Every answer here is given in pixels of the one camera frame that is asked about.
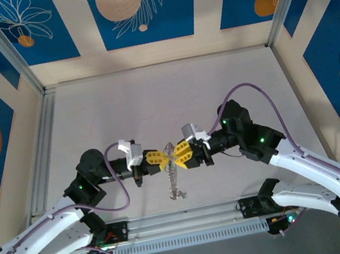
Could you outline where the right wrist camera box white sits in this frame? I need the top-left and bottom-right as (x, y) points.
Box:
(180, 120), (213, 152)

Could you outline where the pale table cloth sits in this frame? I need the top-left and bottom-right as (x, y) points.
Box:
(20, 40), (340, 235)

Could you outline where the long aluminium frame rail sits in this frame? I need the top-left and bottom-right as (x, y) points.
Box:
(6, 177), (340, 254)

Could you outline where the grey slotted cable duct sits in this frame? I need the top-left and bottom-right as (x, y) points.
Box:
(48, 217), (271, 254)

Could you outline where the aluminium side frame rail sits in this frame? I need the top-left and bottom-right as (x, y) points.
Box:
(8, 86), (76, 222)

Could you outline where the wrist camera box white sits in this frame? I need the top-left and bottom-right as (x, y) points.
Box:
(180, 120), (213, 152)
(116, 135), (146, 170)

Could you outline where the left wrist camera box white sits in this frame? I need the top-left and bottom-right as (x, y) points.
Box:
(116, 135), (146, 170)

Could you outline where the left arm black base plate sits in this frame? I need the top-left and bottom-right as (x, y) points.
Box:
(88, 219), (131, 248)

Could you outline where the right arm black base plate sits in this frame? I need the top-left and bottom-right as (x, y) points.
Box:
(238, 188), (301, 221)

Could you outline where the metal keyring chain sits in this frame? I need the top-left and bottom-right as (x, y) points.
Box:
(158, 140), (190, 202)

